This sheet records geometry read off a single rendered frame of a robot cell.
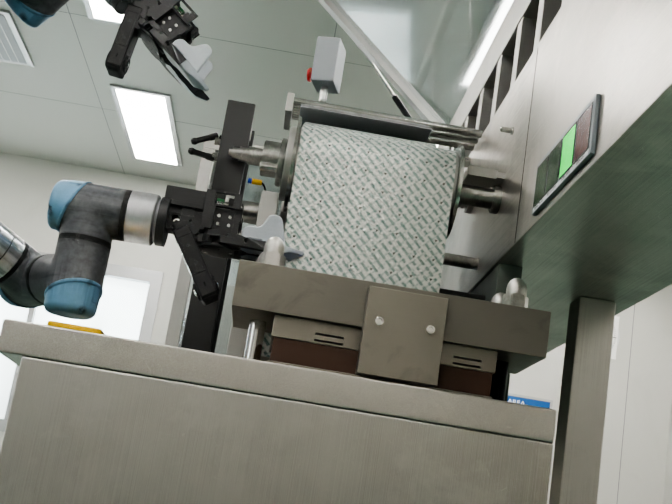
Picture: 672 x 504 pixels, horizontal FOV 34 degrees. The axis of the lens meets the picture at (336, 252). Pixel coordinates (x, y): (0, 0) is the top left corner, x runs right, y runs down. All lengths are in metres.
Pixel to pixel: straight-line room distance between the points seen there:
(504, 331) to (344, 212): 0.34
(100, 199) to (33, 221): 5.91
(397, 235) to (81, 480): 0.60
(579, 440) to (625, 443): 5.78
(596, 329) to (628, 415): 5.78
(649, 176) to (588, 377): 0.60
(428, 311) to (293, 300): 0.17
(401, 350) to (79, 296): 0.47
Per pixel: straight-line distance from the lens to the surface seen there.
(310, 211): 1.62
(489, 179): 1.72
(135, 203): 1.59
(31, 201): 7.54
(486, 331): 1.41
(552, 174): 1.37
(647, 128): 1.12
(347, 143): 1.66
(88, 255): 1.58
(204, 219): 1.58
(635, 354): 7.64
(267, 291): 1.39
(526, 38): 1.87
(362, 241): 1.61
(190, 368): 1.31
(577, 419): 1.77
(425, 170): 1.66
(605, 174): 1.25
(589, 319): 1.80
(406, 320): 1.37
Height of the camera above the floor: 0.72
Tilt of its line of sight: 14 degrees up
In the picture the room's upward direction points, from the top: 9 degrees clockwise
